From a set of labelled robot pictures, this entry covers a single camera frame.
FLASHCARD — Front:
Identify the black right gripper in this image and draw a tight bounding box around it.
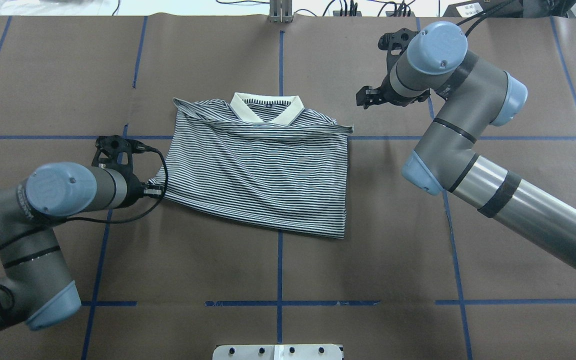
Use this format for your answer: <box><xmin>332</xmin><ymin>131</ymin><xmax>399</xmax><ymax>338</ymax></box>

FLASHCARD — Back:
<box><xmin>356</xmin><ymin>28</ymin><xmax>430</xmax><ymax>109</ymax></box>

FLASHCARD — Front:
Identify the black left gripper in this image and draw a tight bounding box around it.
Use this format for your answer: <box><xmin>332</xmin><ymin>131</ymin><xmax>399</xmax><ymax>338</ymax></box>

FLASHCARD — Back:
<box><xmin>91</xmin><ymin>135</ymin><xmax>166</xmax><ymax>201</ymax></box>

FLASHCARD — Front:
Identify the navy white striped polo shirt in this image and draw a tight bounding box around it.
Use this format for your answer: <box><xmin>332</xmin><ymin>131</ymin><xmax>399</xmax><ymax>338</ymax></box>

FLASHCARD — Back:
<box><xmin>149</xmin><ymin>92</ymin><xmax>354</xmax><ymax>239</ymax></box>

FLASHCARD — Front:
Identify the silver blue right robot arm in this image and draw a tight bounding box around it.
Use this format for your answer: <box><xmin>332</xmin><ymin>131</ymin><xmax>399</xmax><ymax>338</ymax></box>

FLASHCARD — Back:
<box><xmin>356</xmin><ymin>21</ymin><xmax>576</xmax><ymax>270</ymax></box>

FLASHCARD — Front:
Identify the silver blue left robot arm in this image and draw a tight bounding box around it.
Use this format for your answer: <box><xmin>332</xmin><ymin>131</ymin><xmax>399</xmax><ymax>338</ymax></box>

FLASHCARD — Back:
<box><xmin>0</xmin><ymin>135</ymin><xmax>168</xmax><ymax>331</ymax></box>

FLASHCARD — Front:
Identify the black rectangular box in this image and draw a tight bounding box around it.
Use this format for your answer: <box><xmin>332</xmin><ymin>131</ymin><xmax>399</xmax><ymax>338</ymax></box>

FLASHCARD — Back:
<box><xmin>440</xmin><ymin>0</ymin><xmax>524</xmax><ymax>18</ymax></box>

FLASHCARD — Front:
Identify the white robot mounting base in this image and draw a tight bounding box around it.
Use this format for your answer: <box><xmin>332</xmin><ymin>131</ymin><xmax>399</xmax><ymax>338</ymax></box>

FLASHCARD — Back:
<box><xmin>212</xmin><ymin>343</ymin><xmax>345</xmax><ymax>360</ymax></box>

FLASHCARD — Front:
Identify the aluminium extrusion post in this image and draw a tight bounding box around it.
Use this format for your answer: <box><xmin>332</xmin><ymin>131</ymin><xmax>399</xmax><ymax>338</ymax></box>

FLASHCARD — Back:
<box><xmin>267</xmin><ymin>0</ymin><xmax>294</xmax><ymax>24</ymax></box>

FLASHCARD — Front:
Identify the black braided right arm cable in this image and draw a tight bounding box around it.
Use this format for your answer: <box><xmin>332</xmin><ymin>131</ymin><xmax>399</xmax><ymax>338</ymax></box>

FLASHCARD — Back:
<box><xmin>455</xmin><ymin>0</ymin><xmax>519</xmax><ymax>36</ymax></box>

